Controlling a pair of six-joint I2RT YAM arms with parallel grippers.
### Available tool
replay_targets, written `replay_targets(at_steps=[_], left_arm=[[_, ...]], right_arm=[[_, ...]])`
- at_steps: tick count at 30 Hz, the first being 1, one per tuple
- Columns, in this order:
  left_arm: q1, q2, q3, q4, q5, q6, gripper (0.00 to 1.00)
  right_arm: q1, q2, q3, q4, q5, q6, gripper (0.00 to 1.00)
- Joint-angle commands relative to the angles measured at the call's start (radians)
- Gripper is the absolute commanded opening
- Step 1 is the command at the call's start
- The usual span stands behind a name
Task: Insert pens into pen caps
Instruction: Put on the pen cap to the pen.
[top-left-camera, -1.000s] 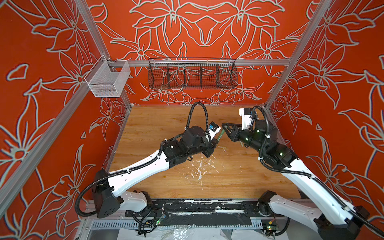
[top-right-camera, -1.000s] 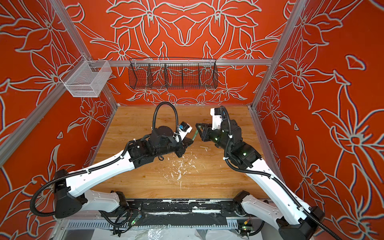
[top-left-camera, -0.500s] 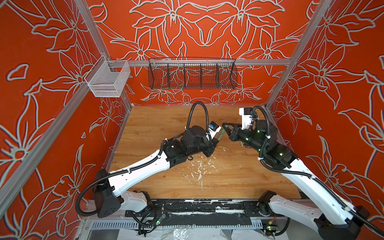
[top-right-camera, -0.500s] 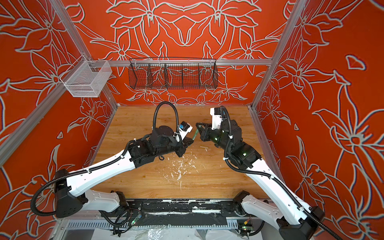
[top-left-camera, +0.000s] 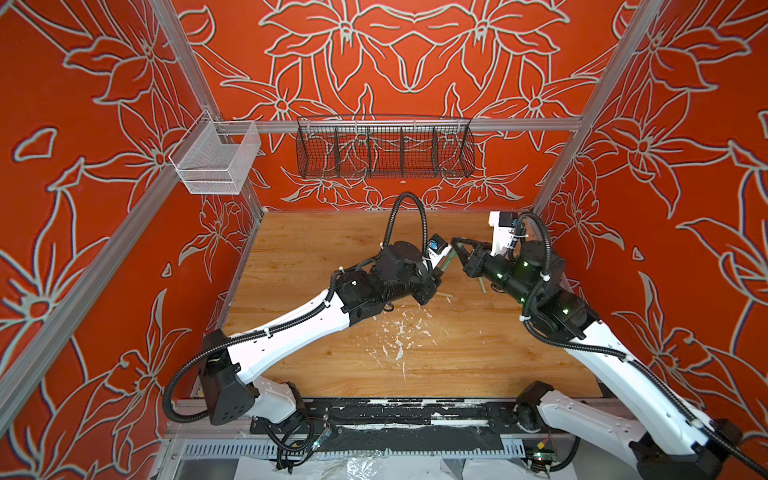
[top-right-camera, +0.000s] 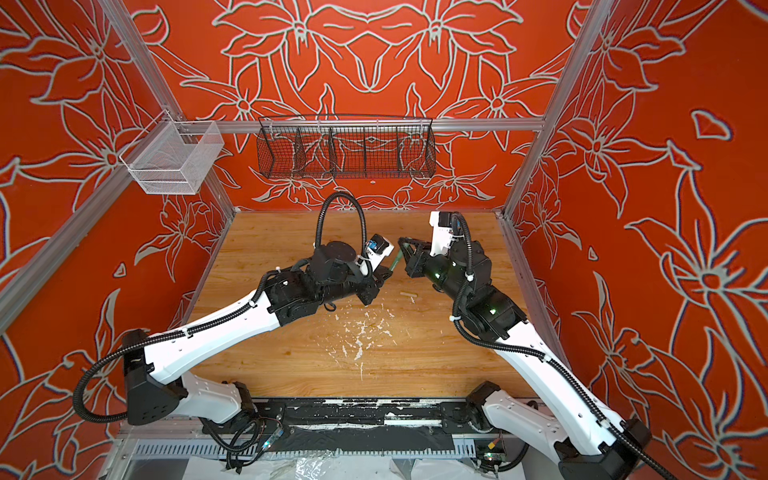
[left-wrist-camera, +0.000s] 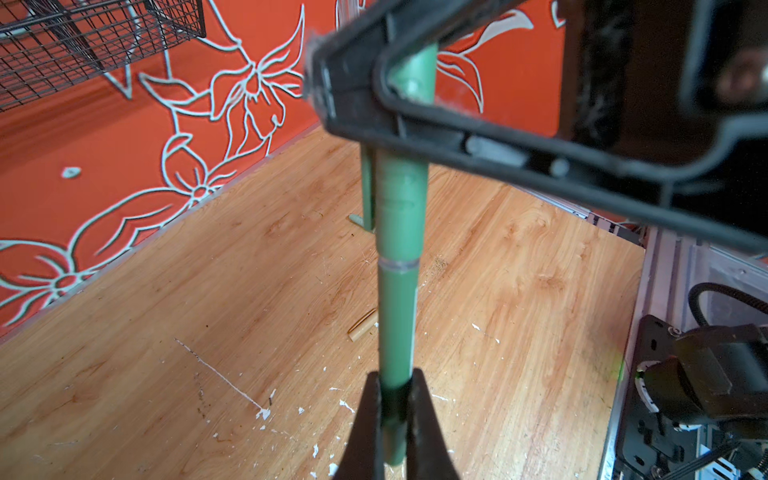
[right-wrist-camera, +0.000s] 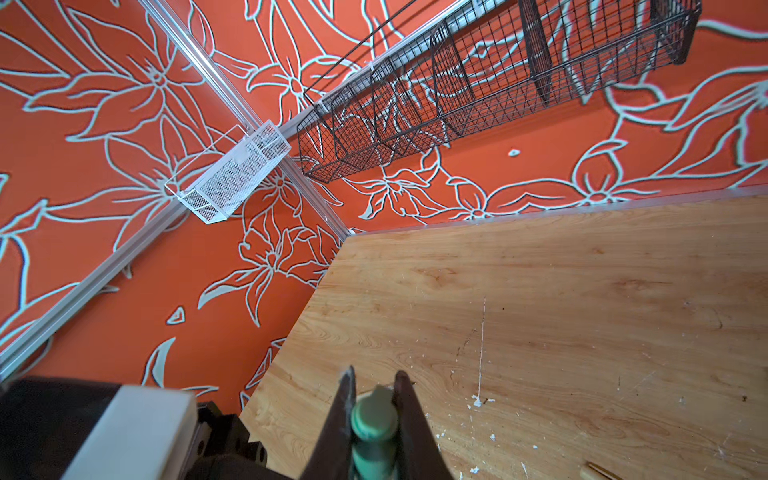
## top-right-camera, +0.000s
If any dark green pen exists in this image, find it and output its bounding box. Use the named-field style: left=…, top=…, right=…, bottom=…
left=389, top=248, right=403, bottom=273

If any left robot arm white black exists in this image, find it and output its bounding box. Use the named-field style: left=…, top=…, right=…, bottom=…
left=124, top=235, right=394, bottom=426

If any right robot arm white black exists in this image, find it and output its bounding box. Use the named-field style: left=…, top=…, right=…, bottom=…
left=398, top=237, right=650, bottom=479

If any clear plastic bin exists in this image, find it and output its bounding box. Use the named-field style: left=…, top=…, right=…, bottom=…
left=119, top=120, right=224, bottom=195

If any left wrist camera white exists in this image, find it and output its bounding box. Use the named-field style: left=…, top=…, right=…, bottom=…
left=362, top=234, right=394, bottom=272

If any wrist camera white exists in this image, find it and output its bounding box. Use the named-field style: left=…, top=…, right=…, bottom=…
left=362, top=234, right=394, bottom=272
left=429, top=211, right=455, bottom=257

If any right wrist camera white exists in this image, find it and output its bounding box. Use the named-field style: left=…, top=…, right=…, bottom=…
left=429, top=211, right=455, bottom=257

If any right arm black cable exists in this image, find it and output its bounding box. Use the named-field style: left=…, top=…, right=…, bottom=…
left=451, top=212, right=679, bottom=480

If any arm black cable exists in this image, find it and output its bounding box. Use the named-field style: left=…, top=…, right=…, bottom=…
left=451, top=212, right=679, bottom=480
left=73, top=191, right=368, bottom=424

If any black wire mesh basket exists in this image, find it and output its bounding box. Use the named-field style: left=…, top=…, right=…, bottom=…
left=256, top=115, right=437, bottom=180

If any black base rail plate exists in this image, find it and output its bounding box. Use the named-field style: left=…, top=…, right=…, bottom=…
left=254, top=397, right=498, bottom=434

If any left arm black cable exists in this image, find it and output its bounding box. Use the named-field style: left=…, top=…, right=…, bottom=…
left=73, top=191, right=368, bottom=424

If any aluminium frame rail back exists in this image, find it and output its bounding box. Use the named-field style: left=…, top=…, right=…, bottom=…
left=212, top=117, right=544, bottom=134

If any aluminium frame rail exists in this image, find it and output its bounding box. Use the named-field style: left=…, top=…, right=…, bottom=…
left=501, top=0, right=614, bottom=221
left=1, top=167, right=134, bottom=333
left=212, top=117, right=544, bottom=134

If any aluminium frame rail right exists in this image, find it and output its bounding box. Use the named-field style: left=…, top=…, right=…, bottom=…
left=501, top=0, right=614, bottom=221

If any aluminium frame rail left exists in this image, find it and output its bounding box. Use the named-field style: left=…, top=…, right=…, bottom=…
left=1, top=167, right=134, bottom=333

